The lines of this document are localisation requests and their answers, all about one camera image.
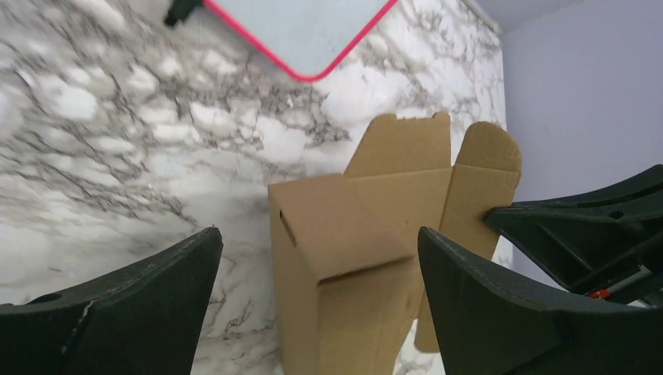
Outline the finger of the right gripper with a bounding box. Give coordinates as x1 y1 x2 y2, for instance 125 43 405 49
484 164 662 305

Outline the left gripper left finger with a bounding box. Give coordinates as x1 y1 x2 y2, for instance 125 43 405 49
1 227 223 375

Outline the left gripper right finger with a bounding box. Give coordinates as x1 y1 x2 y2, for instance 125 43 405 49
418 227 662 374

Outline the brown cardboard box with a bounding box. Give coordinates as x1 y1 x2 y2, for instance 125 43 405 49
268 112 522 375

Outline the right black whiteboard foot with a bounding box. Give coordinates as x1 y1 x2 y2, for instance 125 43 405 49
163 0 203 27

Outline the pink framed whiteboard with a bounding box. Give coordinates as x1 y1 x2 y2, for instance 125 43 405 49
203 0 396 82

